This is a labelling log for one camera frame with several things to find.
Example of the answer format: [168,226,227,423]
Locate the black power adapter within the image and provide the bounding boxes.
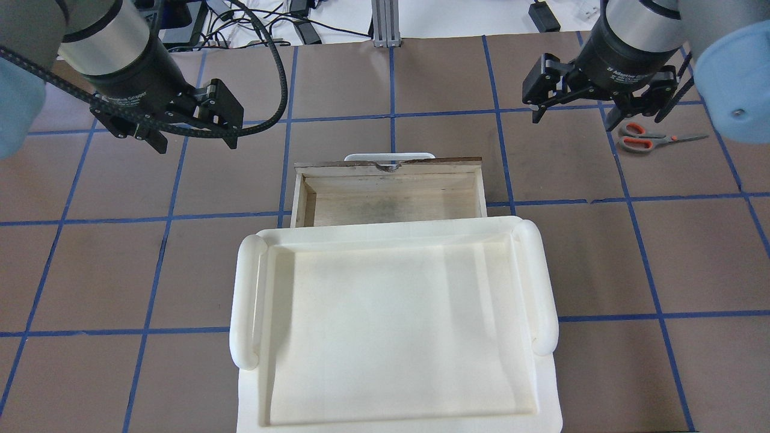
[528,1,561,33]

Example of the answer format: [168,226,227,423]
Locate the white plastic tray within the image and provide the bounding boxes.
[229,216,563,432]

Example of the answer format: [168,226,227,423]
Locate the aluminium frame post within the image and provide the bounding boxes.
[371,0,402,48]

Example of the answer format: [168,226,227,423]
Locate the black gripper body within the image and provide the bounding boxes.
[571,23,679,100]
[83,37,198,137]

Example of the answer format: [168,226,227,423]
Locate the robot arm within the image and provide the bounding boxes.
[2,1,243,157]
[522,1,769,144]

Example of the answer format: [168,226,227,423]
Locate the wooden drawer with white handle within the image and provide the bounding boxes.
[291,152,487,228]

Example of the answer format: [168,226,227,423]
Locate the orange grey handled scissors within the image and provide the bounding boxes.
[615,121,709,154]

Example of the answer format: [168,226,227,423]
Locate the black braided left cable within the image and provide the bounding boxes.
[0,0,289,138]

